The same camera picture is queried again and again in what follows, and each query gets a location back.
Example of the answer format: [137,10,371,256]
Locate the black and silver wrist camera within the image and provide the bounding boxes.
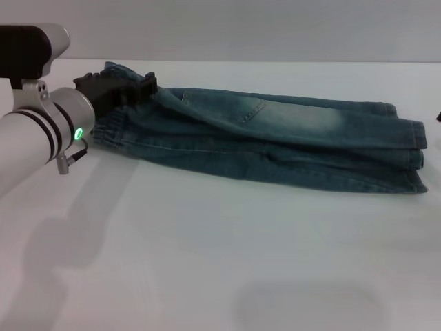
[0,23,72,91]

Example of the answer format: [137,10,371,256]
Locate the blue denim shorts with cartoon print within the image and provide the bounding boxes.
[91,61,430,194]

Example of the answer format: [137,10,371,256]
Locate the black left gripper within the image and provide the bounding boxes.
[72,68,160,115]

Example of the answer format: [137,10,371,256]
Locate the thin black cable with connector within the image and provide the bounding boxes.
[57,137,90,175]

